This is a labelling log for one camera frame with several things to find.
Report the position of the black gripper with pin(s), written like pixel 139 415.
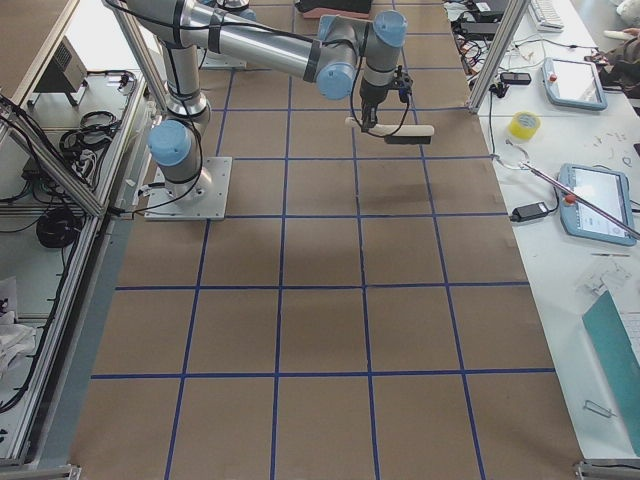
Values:
pixel 370 97

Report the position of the beige hand brush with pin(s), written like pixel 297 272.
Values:
pixel 397 134

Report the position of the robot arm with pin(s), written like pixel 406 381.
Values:
pixel 347 56

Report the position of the black lined trash bin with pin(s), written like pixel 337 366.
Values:
pixel 315 9

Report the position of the yellow tape roll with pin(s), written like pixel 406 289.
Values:
pixel 524 125

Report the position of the black power adapter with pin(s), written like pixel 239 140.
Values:
pixel 529 212

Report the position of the white keyboard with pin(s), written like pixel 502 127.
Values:
pixel 545 16

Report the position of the blue teach pendant far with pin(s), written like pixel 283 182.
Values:
pixel 573 84

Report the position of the blue teach pendant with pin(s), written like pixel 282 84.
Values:
pixel 608 190
pixel 573 84

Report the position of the blue teach pendant near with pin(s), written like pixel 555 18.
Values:
pixel 608 190

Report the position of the grey electronics box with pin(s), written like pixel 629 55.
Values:
pixel 65 74

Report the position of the teal folder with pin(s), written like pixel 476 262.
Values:
pixel 618 360

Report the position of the white crumpled cloth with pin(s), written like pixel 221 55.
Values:
pixel 17 340

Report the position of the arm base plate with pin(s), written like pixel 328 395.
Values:
pixel 201 199
pixel 209 60

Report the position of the aluminium frame post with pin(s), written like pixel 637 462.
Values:
pixel 504 35

